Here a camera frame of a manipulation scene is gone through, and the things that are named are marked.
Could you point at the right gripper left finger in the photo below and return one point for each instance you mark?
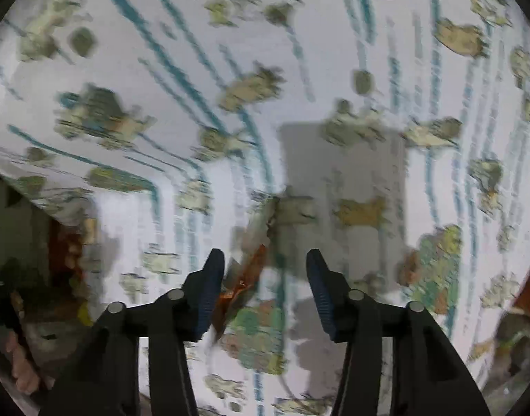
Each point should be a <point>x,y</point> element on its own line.
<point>102,378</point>

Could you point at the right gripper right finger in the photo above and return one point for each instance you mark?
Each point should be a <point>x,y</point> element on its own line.
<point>429,378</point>

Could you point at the red clear snack wrapper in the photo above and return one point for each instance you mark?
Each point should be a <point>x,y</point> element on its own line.
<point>251,249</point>

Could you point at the person's left hand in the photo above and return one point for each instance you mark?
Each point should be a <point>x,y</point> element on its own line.
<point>27,379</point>

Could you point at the cartoon print table cloth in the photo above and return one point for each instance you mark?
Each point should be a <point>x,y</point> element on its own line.
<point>391,135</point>

